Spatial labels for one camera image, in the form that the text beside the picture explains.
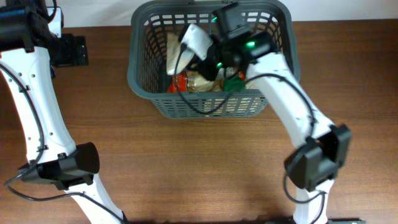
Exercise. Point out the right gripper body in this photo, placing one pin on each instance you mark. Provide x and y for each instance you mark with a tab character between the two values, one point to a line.
217	58

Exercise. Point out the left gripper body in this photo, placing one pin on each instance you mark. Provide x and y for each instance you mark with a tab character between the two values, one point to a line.
68	53

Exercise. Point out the green lid jar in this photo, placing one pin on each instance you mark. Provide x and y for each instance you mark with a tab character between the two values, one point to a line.
234	84

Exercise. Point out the orange pasta package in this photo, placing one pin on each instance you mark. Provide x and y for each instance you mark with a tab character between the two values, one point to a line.
193	82

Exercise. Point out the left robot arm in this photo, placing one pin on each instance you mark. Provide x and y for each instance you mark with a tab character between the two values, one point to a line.
32	46

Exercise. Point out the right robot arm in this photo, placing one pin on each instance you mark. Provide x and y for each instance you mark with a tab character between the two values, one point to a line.
321	147

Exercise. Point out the grey plastic basket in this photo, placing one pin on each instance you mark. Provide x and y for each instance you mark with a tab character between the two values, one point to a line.
146	75

